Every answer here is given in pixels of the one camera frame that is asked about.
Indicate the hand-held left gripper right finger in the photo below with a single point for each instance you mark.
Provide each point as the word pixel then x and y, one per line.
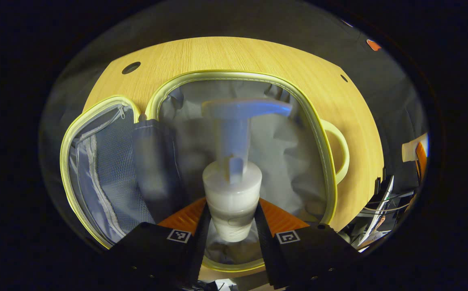
pixel 263 236

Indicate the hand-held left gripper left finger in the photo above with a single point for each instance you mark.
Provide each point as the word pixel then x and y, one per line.
pixel 201 232

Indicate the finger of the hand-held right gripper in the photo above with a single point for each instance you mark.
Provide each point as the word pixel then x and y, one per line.
pixel 421 161

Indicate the white pump bottle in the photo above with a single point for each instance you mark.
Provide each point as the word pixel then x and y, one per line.
pixel 231 194

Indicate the cream suitcase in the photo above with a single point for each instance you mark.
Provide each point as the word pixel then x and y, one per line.
pixel 282 141

